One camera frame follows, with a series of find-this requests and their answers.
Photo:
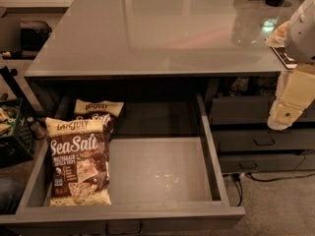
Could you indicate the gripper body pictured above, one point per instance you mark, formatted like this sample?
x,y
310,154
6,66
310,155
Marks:
x,y
302,36

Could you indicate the brown chip bag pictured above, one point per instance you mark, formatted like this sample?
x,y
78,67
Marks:
x,y
106,111
79,154

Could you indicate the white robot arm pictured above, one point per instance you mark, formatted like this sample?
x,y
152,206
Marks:
x,y
298,34

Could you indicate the closed grey upper drawer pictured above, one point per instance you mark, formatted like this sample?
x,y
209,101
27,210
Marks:
x,y
229,110

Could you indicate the closed grey drawer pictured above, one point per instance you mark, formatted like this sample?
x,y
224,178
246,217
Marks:
x,y
254,140
266,163
229,110

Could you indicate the closed grey middle drawer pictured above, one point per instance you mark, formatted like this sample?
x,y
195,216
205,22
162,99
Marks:
x,y
254,140

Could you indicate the closed grey lower drawer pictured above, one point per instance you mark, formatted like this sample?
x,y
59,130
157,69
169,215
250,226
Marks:
x,y
266,163

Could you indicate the open grey top drawer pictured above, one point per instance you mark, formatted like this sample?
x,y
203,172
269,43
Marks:
x,y
164,176

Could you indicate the black bag on shelf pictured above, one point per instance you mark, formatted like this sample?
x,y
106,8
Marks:
x,y
34,34

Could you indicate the black white marker tag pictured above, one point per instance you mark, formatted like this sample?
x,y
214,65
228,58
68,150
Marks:
x,y
289,63

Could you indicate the small brown bottle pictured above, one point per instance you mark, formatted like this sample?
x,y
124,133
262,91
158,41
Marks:
x,y
36,128

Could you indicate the black plastic crate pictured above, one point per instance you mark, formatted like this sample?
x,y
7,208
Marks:
x,y
16,138

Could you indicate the blue jeans knee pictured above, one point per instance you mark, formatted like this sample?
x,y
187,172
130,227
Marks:
x,y
11,193

